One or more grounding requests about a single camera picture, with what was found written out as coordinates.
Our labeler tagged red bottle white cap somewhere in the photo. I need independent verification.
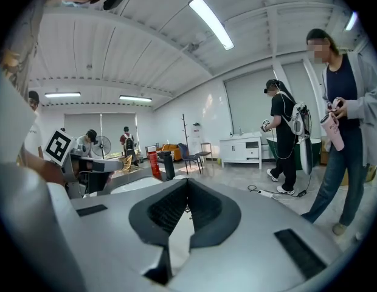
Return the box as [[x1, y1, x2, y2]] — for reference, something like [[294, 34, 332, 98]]
[[147, 145, 162, 179]]

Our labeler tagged white cabinet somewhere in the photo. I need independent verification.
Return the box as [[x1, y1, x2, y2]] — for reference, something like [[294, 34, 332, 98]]
[[219, 131, 263, 170]]

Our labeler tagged person's left forearm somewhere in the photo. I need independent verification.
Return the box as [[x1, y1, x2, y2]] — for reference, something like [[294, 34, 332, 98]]
[[19, 151, 67, 186]]

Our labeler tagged white backpack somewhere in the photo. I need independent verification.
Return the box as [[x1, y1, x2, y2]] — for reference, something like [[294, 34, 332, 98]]
[[289, 102, 313, 139]]

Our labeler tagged dark chair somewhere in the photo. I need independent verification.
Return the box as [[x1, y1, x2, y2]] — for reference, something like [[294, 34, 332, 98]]
[[177, 142, 205, 175]]

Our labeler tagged green bathtub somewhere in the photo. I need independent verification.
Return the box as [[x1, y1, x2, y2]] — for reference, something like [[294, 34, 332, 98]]
[[265, 136, 322, 170]]

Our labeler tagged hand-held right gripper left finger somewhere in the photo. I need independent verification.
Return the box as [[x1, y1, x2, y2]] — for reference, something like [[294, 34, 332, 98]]
[[128, 178, 190, 249]]

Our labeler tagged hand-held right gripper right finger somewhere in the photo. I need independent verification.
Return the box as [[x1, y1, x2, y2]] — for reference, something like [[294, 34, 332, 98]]
[[188, 178, 242, 251]]

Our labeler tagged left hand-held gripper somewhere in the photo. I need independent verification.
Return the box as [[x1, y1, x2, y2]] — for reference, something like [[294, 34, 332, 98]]
[[43, 128, 124, 199]]

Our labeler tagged white cloth bag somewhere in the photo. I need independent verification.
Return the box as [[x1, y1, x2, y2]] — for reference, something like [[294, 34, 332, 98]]
[[0, 68, 196, 292]]

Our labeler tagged long ceiling light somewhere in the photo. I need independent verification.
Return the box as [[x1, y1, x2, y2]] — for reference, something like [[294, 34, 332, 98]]
[[344, 10, 359, 32], [188, 0, 235, 51], [119, 94, 153, 103], [43, 91, 82, 99]]

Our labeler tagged dark wooden coat rack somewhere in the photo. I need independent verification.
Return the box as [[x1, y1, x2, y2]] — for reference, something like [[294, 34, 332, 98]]
[[181, 113, 191, 152]]

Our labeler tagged orange sofa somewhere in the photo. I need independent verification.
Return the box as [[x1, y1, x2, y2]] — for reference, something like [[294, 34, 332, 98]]
[[156, 143, 182, 161]]

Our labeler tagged pink tumbler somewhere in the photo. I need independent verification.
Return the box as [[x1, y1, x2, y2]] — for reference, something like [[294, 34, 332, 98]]
[[319, 112, 345, 152]]

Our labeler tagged black standing fan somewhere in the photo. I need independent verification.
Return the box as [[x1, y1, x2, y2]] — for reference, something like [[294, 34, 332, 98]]
[[91, 135, 112, 160]]

